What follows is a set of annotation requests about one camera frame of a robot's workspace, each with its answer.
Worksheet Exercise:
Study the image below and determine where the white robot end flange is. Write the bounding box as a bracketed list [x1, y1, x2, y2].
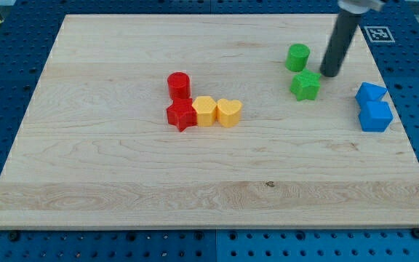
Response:
[338, 0, 386, 14]

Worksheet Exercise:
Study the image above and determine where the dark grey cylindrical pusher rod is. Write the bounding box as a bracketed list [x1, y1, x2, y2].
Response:
[320, 9, 362, 77]

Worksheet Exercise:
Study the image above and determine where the green star block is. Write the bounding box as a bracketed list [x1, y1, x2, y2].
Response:
[290, 68, 321, 101]

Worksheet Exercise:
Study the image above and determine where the red star block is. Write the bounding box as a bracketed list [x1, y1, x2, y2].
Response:
[166, 98, 197, 132]

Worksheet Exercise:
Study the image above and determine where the white fiducial marker tag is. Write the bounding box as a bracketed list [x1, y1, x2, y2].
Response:
[364, 26, 395, 43]

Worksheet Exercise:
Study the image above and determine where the green cylinder block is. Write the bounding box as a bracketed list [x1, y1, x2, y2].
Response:
[285, 44, 310, 72]

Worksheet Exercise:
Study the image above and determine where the blue pentagon-shaped block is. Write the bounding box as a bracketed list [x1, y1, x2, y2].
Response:
[355, 82, 388, 108]

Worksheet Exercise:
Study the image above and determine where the blue cube block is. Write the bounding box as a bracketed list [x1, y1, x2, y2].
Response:
[359, 101, 393, 132]

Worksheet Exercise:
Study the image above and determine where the yellow heart block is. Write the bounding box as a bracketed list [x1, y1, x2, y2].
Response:
[217, 98, 243, 127]

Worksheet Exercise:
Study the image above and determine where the yellow hexagon block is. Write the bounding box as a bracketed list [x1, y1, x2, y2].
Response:
[192, 96, 217, 127]

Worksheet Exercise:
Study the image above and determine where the red cylinder block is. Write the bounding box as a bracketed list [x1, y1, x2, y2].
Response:
[167, 71, 191, 100]

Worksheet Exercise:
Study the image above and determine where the wooden board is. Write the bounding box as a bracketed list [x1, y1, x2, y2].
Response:
[0, 15, 419, 230]

